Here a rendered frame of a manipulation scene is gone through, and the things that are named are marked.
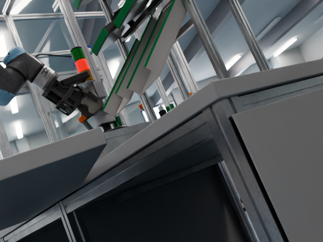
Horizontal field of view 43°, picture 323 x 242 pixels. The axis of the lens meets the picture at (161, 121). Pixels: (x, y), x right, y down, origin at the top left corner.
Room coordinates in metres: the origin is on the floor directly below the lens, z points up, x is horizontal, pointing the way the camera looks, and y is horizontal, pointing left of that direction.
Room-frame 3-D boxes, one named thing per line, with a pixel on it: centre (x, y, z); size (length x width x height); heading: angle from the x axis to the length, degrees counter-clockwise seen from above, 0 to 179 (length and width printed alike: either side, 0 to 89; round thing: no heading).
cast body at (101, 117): (1.37, 0.17, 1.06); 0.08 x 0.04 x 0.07; 130
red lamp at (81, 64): (1.58, 0.21, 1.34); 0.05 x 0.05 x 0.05
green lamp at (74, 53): (1.58, 0.21, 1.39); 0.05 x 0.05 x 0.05
